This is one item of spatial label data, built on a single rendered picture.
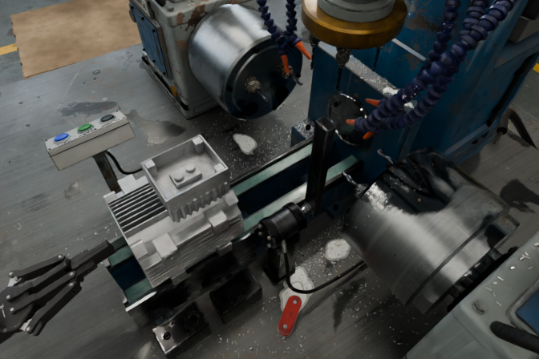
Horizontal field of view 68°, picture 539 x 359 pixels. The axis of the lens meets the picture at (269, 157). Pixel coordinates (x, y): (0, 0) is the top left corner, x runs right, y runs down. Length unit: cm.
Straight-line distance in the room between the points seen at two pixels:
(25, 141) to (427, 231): 114
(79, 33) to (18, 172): 190
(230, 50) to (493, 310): 71
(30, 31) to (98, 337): 256
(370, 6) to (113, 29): 251
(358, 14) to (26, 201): 95
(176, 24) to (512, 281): 89
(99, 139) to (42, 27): 239
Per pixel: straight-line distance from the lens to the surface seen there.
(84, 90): 150
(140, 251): 71
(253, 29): 98
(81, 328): 101
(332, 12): 70
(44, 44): 308
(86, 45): 296
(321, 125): 62
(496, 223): 72
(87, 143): 92
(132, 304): 84
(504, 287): 66
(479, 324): 62
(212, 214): 73
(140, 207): 72
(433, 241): 67
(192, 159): 76
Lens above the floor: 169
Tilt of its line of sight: 50 degrees down
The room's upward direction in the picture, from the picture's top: 1 degrees clockwise
